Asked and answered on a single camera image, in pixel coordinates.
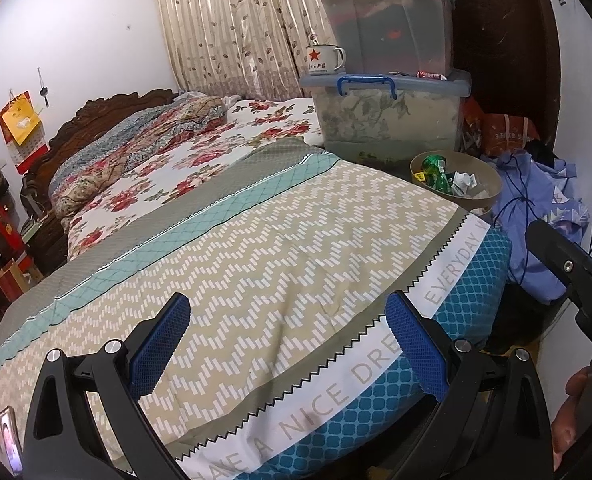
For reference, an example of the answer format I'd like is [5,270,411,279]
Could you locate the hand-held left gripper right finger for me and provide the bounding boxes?
[385,290,556,480]

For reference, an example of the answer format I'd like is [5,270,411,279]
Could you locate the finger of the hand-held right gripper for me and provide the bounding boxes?
[524,220,592,313]

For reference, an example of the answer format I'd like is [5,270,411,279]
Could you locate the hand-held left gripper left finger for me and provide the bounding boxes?
[23,292,191,480]

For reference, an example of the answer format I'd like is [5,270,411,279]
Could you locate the beige plastic bin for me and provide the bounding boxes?
[410,150,502,218]

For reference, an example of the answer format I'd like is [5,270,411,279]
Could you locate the green plastic bottle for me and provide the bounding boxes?
[421,155,454,193]

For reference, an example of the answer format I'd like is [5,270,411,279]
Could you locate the person's right hand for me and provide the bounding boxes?
[550,366,592,472]

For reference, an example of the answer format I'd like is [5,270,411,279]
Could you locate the light blue cloth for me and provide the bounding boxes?
[490,152,591,303]

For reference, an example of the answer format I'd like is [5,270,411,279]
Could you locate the beige zigzag blanket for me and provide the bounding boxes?
[0,137,514,480]

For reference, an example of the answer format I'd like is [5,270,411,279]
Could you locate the large orange bag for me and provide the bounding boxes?
[480,112,541,158]

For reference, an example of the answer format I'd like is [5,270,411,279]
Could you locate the red paper gift bag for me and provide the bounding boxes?
[0,257,44,303]

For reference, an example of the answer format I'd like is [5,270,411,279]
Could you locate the dark wooden nightstand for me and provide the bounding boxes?
[21,170,69,273]

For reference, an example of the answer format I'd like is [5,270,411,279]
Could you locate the black smartphone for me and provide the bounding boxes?
[0,406,24,476]

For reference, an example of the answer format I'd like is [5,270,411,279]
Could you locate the small orange packet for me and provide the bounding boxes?
[460,97,486,153]

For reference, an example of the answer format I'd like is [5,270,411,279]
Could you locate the red floral bedsheet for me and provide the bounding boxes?
[66,97,327,261]

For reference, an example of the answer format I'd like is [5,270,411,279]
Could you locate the red patterned gift box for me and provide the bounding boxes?
[0,205,27,261]

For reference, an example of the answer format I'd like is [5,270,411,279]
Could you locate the folded patchwork quilt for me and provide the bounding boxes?
[48,92,241,218]

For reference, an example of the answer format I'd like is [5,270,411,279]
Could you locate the blue-lidded clear storage box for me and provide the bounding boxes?
[298,70,472,163]

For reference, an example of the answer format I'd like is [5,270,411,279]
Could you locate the carved wooden headboard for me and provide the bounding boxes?
[21,88,179,196]

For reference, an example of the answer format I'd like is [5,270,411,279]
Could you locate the dark wooden door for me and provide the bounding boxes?
[433,0,561,151]

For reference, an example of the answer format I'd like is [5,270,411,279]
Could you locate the white enamel mug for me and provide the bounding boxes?
[304,35,347,77]

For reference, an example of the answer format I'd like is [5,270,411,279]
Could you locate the teal-lidded clear storage box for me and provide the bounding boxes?
[312,0,454,75]

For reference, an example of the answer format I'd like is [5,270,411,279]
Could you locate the beige leaf-print curtain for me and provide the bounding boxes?
[148,0,347,101]

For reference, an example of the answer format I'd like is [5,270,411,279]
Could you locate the yellow wall calendar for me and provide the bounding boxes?
[0,90,44,173]

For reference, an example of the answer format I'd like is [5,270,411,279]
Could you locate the dark hanging wall ornament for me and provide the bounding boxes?
[37,66,51,109]

